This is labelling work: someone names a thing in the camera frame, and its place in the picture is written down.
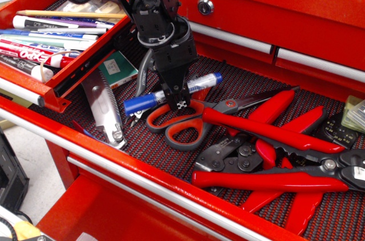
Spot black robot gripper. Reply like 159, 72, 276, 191
137, 15, 197, 111

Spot blue BIC marker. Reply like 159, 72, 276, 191
123, 72, 222, 116

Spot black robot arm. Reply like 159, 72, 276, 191
68, 0, 197, 110

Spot purple pen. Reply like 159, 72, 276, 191
50, 17, 114, 28

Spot large open red drawer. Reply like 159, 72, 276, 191
0, 35, 365, 241

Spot silver pen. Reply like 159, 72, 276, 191
26, 27, 108, 35

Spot small open red drawer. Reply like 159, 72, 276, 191
1, 0, 139, 113

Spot black red mesh drawer liner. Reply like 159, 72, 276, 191
30, 35, 365, 241

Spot red and grey scissors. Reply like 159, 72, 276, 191
146, 85, 300, 151

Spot green notebook box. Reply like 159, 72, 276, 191
99, 51, 138, 89

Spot silver utility knife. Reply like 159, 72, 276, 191
82, 68, 127, 150

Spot silver cabinet lock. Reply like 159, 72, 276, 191
197, 0, 214, 15

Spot blue white marker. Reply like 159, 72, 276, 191
1, 29, 99, 40

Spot blue tape piece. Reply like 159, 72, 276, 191
72, 121, 96, 139

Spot clear bag of erasers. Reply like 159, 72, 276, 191
55, 0, 126, 24

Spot green white marker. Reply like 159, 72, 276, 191
1, 34, 96, 51

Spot red tool chest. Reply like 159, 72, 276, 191
1, 0, 364, 240

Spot tan rubber band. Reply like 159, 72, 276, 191
40, 50, 81, 83

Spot black capped white marker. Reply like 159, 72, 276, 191
13, 15, 79, 28

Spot red Expo marker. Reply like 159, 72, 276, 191
1, 39, 74, 68

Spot yellow wooden pencil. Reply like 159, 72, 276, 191
17, 10, 127, 19

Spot clear plastic parts box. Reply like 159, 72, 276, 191
342, 95, 364, 133

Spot black plastic crate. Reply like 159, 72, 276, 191
1, 129, 30, 211

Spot yellow black object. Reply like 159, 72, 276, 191
1, 213, 47, 240

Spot grey handled flush cutters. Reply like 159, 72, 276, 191
125, 49, 156, 127

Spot silver closed drawer handle left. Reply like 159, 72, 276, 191
189, 21, 273, 54

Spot silver closed drawer handle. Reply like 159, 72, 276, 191
276, 47, 364, 83
189, 21, 273, 54

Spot red handled crimping tool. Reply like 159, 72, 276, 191
194, 106, 327, 235

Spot silver closed drawer handle right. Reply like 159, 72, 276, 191
276, 47, 364, 83

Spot red handled wire stripper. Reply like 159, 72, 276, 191
192, 107, 364, 193

